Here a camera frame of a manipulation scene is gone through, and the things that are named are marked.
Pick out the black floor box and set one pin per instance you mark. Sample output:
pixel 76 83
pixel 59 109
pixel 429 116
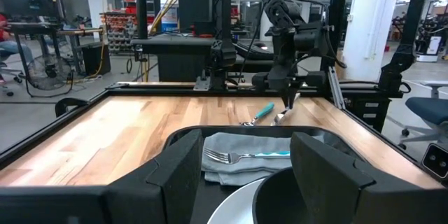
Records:
pixel 96 57

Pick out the wooden top desk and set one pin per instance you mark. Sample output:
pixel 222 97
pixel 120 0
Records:
pixel 80 31

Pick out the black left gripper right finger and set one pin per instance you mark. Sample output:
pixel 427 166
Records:
pixel 322 182

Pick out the black floor fan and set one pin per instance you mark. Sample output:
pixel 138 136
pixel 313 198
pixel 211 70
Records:
pixel 49 73

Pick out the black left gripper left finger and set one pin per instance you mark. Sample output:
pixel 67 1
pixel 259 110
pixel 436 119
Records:
pixel 175 182

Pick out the silver aluminium rail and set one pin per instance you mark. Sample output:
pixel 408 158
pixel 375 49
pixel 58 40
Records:
pixel 336 87

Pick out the black table-level camera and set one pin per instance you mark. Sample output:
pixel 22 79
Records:
pixel 435 161

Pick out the grey cloth napkin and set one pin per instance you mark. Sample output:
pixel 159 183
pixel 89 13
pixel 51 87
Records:
pixel 245 143

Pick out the black frame bracket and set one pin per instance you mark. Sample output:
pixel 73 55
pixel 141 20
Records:
pixel 70 102

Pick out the white round plate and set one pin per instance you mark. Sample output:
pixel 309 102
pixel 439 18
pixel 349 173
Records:
pixel 238 206

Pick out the blue and white container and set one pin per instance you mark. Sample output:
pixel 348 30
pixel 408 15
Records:
pixel 169 17

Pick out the black drawer cabinet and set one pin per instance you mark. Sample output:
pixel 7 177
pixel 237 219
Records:
pixel 367 112

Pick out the black plastic tray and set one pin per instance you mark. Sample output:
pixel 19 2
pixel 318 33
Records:
pixel 210 199

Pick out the black neighbouring robot arm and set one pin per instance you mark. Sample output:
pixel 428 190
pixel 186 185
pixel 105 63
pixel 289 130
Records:
pixel 406 42

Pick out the person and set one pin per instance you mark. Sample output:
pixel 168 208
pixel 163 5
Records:
pixel 10 47

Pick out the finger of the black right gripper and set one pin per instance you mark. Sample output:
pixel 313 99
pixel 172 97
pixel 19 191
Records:
pixel 294 96
pixel 286 98

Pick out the red parts bin shelf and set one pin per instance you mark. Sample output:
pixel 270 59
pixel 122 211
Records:
pixel 120 28

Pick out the black aluminium table frame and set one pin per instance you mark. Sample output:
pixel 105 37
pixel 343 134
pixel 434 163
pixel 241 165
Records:
pixel 339 24

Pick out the blue office chair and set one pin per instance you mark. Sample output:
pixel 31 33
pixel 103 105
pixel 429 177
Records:
pixel 427 108

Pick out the black computer monitor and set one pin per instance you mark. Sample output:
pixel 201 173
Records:
pixel 28 3

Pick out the white building pillar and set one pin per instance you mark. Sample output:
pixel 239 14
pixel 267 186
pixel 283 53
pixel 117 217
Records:
pixel 96 7
pixel 371 24

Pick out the black bowl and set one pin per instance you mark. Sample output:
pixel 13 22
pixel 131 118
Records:
pixel 276 199

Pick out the black workbench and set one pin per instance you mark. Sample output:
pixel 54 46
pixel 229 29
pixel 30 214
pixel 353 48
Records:
pixel 175 47

